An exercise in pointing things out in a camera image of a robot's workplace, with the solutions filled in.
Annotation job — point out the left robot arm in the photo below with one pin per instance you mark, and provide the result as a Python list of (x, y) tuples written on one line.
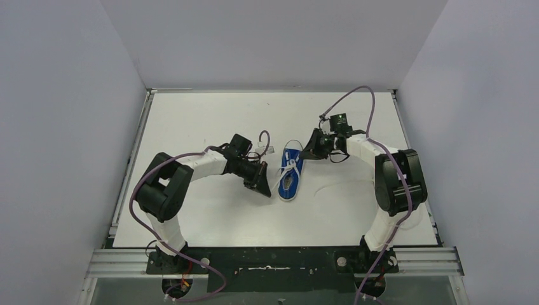
[(160, 193)]

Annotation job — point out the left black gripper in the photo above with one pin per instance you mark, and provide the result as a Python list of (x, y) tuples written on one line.
[(257, 176)]

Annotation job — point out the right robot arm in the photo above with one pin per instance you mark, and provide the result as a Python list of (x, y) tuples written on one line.
[(399, 184)]

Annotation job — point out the blue sneaker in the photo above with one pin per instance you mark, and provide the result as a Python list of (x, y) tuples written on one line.
[(291, 150)]

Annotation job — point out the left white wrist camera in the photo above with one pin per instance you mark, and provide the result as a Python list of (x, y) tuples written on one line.
[(264, 150)]

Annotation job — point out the aluminium frame rail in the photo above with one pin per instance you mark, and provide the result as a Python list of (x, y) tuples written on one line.
[(416, 261)]

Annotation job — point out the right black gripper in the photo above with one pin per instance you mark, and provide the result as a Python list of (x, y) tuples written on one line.
[(313, 151)]

